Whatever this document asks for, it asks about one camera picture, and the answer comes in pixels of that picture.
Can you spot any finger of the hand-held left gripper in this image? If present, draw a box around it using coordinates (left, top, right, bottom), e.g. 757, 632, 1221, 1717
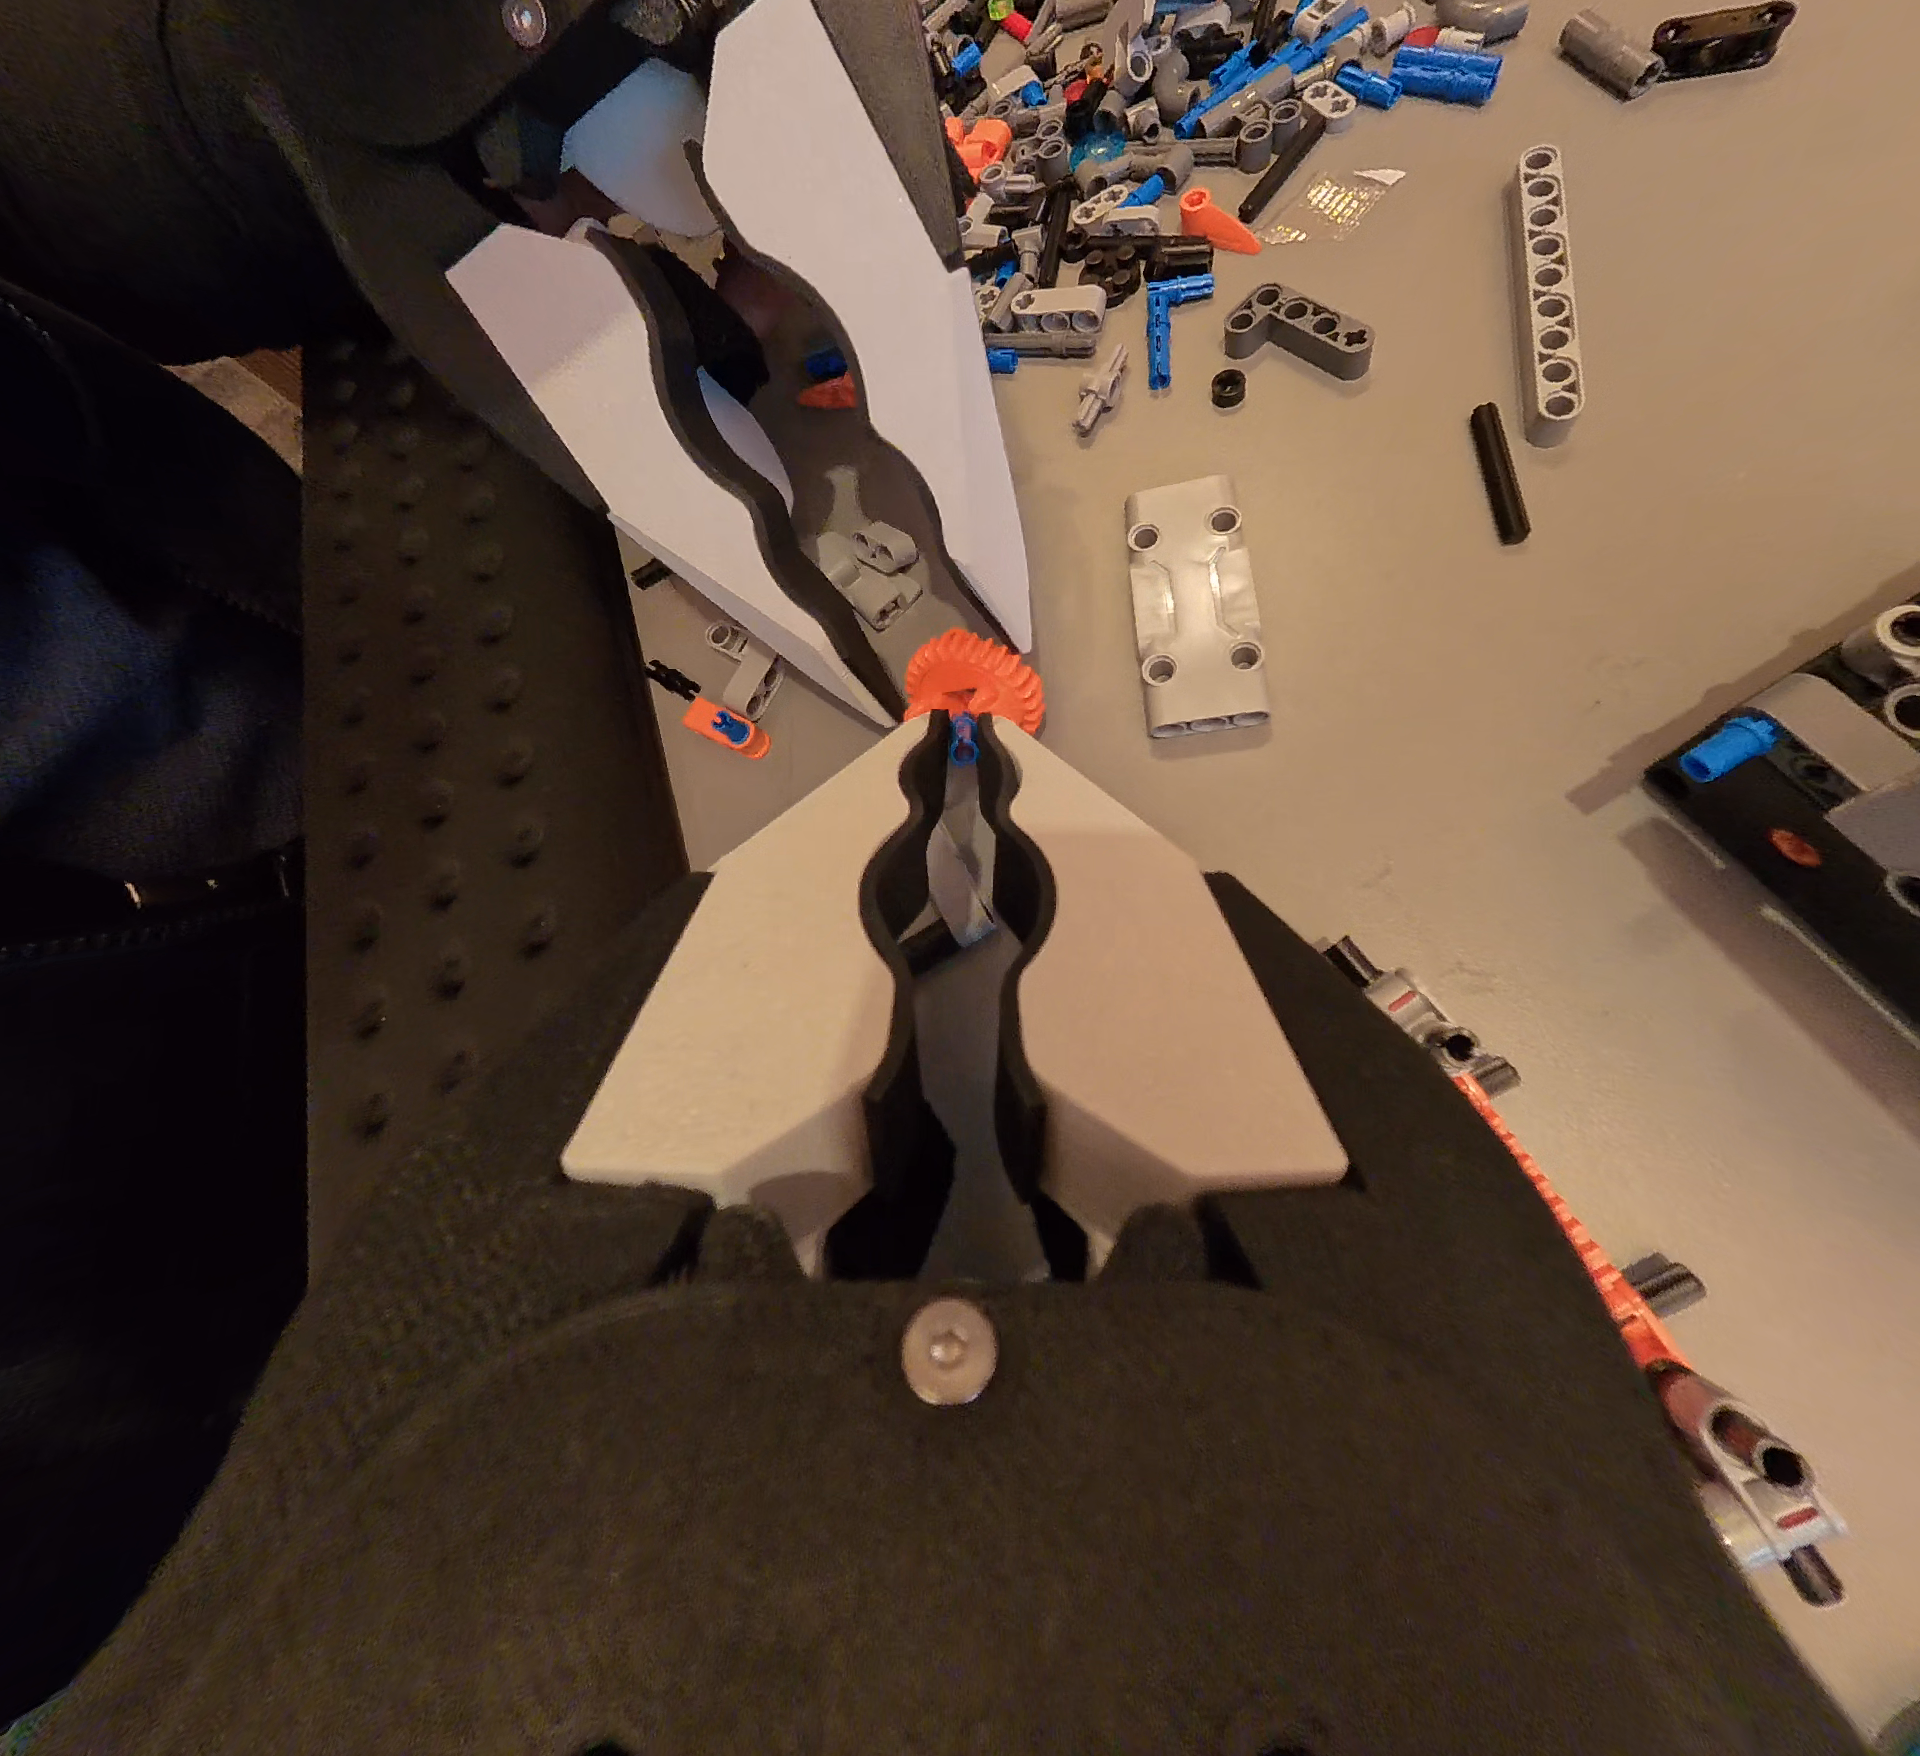
443, 224, 907, 730
681, 0, 1036, 659

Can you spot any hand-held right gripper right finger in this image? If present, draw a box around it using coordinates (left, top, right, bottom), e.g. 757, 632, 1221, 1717
972, 715, 1353, 1260

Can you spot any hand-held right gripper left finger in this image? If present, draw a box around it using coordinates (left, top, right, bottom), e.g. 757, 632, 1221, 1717
558, 714, 951, 1264

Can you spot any pile of small building parts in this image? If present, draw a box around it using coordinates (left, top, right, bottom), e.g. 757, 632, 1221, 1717
899, 0, 1534, 362

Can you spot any orange toothed gear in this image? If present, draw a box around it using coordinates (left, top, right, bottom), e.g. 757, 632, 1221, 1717
903, 632, 1044, 730

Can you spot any black flat link piece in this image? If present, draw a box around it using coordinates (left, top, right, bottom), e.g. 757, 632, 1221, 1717
1650, 0, 1800, 71

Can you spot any orange ribbed beam assembly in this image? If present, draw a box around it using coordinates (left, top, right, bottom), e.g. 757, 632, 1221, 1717
1319, 936, 1850, 1610

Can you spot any grey double connector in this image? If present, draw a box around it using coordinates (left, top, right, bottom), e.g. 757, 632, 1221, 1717
818, 519, 921, 632

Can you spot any grey rectangular panel piece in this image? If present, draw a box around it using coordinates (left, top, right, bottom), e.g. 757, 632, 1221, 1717
1124, 473, 1276, 742

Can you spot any dark grey angled beam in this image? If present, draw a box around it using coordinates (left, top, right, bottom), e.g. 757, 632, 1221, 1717
1223, 284, 1377, 382

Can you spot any small clear sticker bag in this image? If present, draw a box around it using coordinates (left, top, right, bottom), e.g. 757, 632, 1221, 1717
1259, 165, 1414, 245

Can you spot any short black axle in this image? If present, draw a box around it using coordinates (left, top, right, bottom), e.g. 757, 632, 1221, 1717
1467, 403, 1535, 546

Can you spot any long grey holed beam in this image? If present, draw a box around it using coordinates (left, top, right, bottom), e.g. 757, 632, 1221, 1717
1505, 143, 1588, 448

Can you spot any grey tube connector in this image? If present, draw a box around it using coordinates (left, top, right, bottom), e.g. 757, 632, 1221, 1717
1557, 6, 1663, 100

